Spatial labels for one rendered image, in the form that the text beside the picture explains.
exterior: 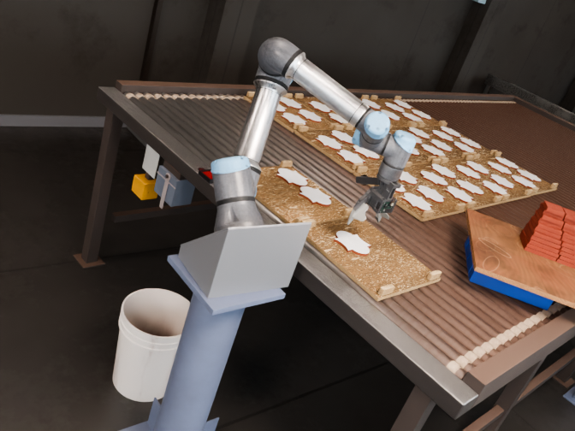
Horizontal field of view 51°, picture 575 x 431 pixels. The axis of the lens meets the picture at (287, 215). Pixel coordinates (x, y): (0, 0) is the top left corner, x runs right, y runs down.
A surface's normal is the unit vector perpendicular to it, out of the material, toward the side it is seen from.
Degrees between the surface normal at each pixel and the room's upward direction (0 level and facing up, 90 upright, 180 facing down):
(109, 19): 90
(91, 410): 0
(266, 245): 90
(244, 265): 90
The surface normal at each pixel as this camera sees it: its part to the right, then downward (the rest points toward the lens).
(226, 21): 0.59, 0.53
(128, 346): -0.52, 0.31
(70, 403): 0.29, -0.84
